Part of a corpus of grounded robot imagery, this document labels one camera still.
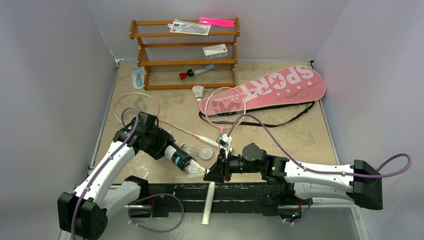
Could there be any red black blue marker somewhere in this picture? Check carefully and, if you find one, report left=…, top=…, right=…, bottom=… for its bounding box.
left=178, top=64, right=215, bottom=80

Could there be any clear plastic tube lid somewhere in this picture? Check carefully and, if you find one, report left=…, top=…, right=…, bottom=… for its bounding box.
left=198, top=145, right=214, bottom=160

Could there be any white shuttlecock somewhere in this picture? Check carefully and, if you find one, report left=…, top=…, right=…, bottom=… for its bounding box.
left=192, top=85, right=205, bottom=103
left=184, top=163, right=209, bottom=178
left=180, top=143, right=199, bottom=158

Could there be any white shuttlecock beside lid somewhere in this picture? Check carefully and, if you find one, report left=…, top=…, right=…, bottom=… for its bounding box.
left=180, top=143, right=199, bottom=158

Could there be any light blue white device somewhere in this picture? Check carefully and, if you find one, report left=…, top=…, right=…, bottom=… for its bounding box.
left=132, top=66, right=146, bottom=90

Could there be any pink badminton racket left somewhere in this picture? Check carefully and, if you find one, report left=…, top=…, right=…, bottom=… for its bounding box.
left=112, top=92, right=218, bottom=148

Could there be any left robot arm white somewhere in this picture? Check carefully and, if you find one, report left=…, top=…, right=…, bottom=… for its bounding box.
left=57, top=111, right=174, bottom=240

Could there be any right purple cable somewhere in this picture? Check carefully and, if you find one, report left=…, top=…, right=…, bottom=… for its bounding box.
left=226, top=113, right=413, bottom=226

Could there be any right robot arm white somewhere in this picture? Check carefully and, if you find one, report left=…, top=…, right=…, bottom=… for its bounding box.
left=203, top=143, right=383, bottom=210

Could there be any pink fluorescent bar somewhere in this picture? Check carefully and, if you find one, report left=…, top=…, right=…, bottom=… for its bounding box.
left=199, top=17, right=235, bottom=28

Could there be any black shuttlecock tube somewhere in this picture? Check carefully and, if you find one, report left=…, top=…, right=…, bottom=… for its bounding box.
left=164, top=143, right=194, bottom=174

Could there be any wooden three-tier shelf rack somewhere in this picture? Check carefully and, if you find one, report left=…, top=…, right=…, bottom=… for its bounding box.
left=128, top=17, right=241, bottom=90

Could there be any pink white badminton racket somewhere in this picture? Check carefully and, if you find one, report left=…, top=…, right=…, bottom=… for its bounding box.
left=201, top=87, right=246, bottom=226

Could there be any white red small box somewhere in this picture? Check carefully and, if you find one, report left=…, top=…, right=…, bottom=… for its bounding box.
left=202, top=44, right=228, bottom=60

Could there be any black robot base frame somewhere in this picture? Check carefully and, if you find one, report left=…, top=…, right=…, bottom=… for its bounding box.
left=67, top=177, right=319, bottom=220

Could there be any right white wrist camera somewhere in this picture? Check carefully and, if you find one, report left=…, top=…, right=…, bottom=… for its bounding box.
left=216, top=133, right=233, bottom=153

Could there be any white packaged item on shelf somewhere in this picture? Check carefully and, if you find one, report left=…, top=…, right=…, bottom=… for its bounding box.
left=167, top=20, right=212, bottom=36

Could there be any pink sport racket bag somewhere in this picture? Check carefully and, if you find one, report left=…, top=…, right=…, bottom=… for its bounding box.
left=198, top=65, right=327, bottom=116

